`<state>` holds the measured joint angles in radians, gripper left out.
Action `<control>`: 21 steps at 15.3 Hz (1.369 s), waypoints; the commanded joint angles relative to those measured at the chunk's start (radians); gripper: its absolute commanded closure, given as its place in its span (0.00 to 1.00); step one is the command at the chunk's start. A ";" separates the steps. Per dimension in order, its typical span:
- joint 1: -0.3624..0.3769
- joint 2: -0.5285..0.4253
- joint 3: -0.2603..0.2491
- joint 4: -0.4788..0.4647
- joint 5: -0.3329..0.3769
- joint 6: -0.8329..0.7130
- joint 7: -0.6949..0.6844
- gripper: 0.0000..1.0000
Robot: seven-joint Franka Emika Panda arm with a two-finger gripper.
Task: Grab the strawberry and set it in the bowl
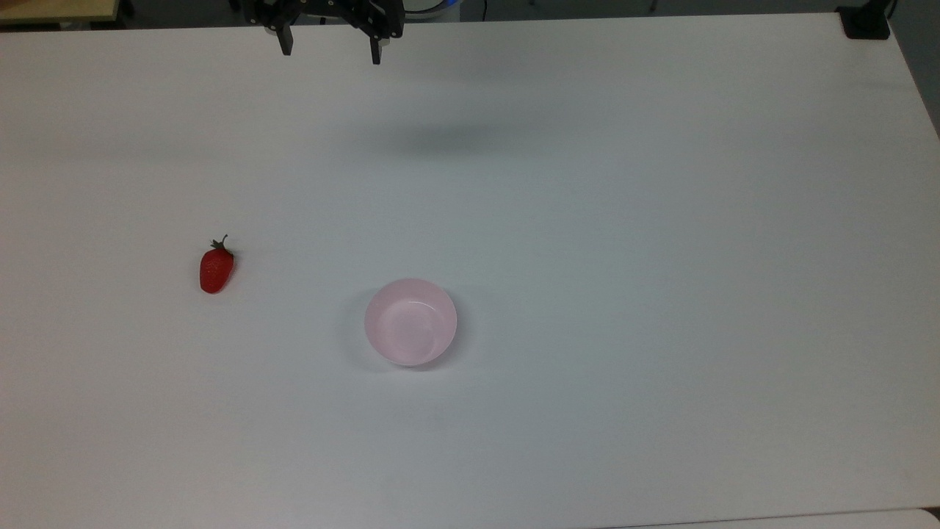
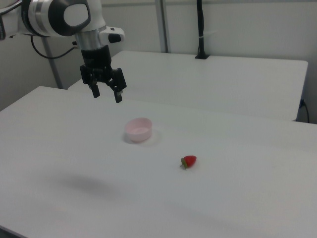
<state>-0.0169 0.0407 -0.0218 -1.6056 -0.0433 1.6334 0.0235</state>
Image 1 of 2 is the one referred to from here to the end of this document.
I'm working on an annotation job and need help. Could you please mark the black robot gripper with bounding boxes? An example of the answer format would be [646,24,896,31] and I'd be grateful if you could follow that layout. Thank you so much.
[244,0,405,65]

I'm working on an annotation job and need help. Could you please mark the red strawberry with green stem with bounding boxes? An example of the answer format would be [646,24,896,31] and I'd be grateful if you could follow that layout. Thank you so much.
[199,234,236,295]

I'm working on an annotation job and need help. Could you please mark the pink plastic bowl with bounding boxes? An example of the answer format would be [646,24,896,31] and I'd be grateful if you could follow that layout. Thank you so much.
[364,277,458,368]

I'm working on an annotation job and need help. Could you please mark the wooden side table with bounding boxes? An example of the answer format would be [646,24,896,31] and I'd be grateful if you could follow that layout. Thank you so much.
[0,0,121,27]

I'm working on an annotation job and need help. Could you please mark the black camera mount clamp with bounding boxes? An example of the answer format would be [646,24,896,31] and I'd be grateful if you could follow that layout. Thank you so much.
[836,0,895,40]

